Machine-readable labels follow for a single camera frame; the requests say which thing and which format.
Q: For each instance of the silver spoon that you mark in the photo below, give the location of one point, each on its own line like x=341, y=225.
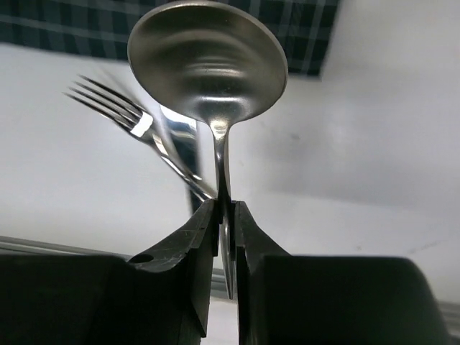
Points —
x=215, y=64

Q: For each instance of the silver fork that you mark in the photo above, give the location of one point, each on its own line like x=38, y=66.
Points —
x=137, y=122

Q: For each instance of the dark checked cloth napkin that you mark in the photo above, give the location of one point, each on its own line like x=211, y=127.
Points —
x=100, y=29

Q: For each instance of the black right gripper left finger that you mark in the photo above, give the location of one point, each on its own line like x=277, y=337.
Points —
x=159, y=296

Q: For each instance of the silver knife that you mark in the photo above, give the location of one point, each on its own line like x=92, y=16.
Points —
x=184, y=136

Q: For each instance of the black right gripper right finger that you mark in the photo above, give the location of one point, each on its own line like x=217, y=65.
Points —
x=292, y=299

